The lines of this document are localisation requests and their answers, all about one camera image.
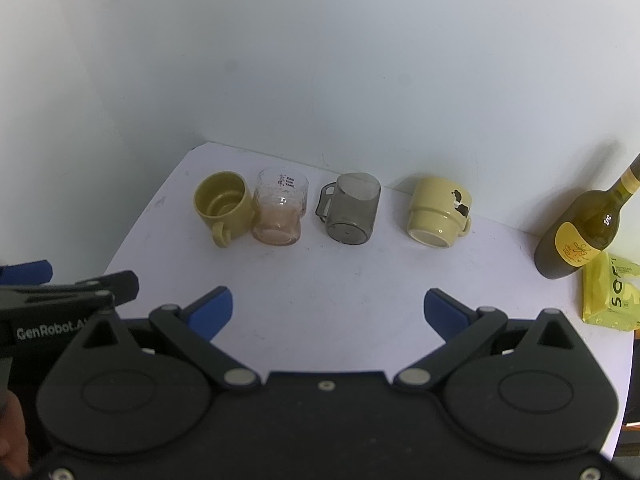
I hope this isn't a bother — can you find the pink glass cup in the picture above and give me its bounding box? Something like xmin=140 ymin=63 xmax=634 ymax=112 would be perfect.
xmin=250 ymin=167 xmax=309 ymax=247

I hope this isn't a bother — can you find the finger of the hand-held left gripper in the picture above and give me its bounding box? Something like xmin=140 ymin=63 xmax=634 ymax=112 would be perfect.
xmin=0 ymin=260 xmax=54 ymax=287
xmin=75 ymin=270 xmax=141 ymax=307

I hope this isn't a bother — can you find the yellow packet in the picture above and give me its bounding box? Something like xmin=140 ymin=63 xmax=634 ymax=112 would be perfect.
xmin=581 ymin=251 xmax=640 ymax=332

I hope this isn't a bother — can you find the person's left hand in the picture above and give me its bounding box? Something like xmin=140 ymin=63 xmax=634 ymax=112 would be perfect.
xmin=0 ymin=391 xmax=31 ymax=480

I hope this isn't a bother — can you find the grey transparent cup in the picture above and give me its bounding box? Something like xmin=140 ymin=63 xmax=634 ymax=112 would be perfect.
xmin=315 ymin=172 xmax=382 ymax=246

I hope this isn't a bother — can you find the yellow cup with dog print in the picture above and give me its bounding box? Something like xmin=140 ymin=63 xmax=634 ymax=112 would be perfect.
xmin=405 ymin=175 xmax=474 ymax=250

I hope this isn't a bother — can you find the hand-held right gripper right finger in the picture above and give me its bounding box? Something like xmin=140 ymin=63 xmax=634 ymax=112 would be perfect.
xmin=394 ymin=288 xmax=582 ymax=392

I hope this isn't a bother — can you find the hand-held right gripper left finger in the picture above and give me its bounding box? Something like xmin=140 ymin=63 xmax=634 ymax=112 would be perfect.
xmin=65 ymin=286 xmax=262 ymax=391

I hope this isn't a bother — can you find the green glass bottle yellow label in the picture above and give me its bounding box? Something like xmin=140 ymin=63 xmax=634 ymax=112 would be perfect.
xmin=534 ymin=152 xmax=640 ymax=281

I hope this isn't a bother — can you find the olive green cup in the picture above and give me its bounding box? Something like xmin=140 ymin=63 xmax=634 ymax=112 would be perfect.
xmin=193 ymin=170 xmax=254 ymax=248

